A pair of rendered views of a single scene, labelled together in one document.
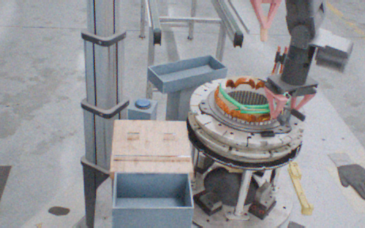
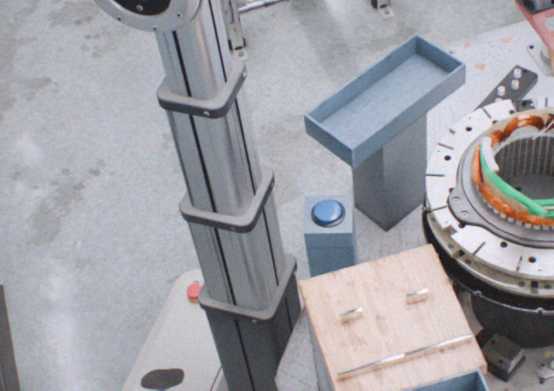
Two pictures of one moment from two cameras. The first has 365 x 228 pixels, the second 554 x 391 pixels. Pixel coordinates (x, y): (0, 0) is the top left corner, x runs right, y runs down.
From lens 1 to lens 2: 0.56 m
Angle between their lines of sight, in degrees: 16
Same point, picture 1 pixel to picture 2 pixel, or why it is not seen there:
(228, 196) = (527, 324)
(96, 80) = (209, 171)
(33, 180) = (61, 304)
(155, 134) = (387, 294)
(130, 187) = not seen: outside the picture
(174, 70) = (354, 95)
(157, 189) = not seen: outside the picture
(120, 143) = (333, 337)
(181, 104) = (388, 163)
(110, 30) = (219, 81)
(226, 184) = not seen: hidden behind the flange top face
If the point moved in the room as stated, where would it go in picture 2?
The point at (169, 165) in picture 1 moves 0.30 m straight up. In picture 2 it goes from (440, 362) to (442, 214)
